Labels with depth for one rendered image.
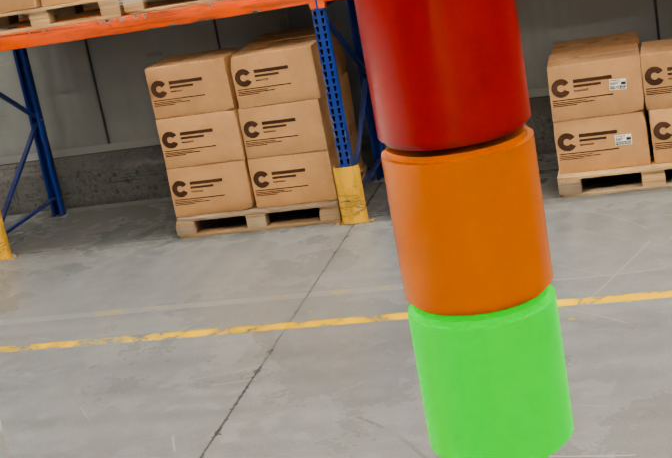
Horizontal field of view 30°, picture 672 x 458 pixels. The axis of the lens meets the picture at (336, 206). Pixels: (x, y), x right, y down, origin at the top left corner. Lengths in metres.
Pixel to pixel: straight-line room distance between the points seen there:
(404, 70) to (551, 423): 0.13
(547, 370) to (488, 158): 0.08
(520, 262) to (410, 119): 0.06
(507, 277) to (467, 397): 0.04
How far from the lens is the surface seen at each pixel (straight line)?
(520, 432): 0.42
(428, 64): 0.38
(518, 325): 0.40
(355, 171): 8.34
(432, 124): 0.38
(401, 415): 5.56
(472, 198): 0.39
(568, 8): 9.38
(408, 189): 0.39
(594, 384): 5.60
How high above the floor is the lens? 2.36
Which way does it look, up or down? 15 degrees down
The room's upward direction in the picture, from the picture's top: 10 degrees counter-clockwise
